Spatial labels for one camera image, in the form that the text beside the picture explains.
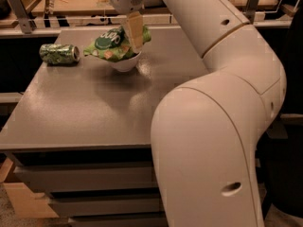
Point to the green rice chip bag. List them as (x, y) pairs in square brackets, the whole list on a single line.
[(113, 46)]

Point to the white bowl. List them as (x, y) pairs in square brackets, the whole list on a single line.
[(126, 65)]

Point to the green soda can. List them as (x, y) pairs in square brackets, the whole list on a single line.
[(59, 53)]

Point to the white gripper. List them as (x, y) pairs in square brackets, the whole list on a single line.
[(125, 1)]

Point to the cardboard box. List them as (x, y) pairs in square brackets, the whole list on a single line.
[(26, 204)]

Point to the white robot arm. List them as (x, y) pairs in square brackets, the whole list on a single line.
[(204, 132)]

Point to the right metal bracket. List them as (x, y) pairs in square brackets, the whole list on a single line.
[(250, 10)]

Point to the grey drawer cabinet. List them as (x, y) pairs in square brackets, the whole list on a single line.
[(81, 134)]

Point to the left metal bracket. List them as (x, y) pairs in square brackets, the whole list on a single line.
[(23, 19)]

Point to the wooden workbench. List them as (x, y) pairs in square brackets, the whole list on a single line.
[(63, 3)]

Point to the metal bracket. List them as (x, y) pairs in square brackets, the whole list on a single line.
[(23, 19), (250, 10)]

